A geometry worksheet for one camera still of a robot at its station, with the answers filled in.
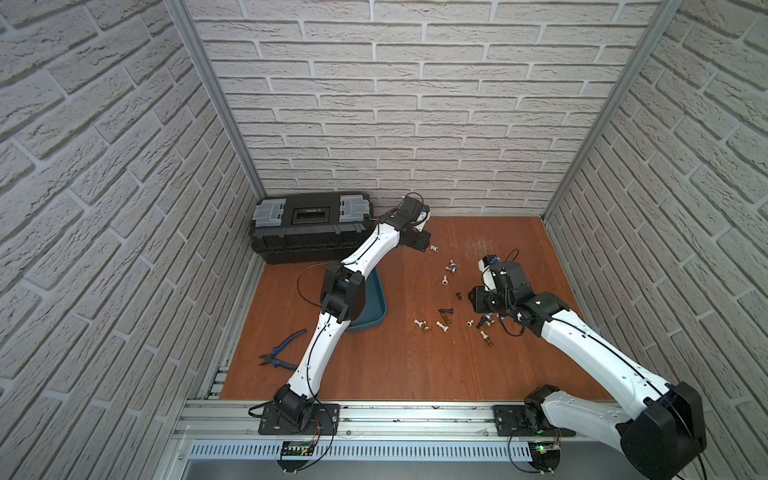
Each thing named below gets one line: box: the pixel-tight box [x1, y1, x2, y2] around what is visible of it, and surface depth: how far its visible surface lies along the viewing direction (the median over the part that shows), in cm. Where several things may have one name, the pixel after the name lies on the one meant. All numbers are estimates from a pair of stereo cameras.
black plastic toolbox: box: [249, 191, 377, 265], surface depth 97 cm
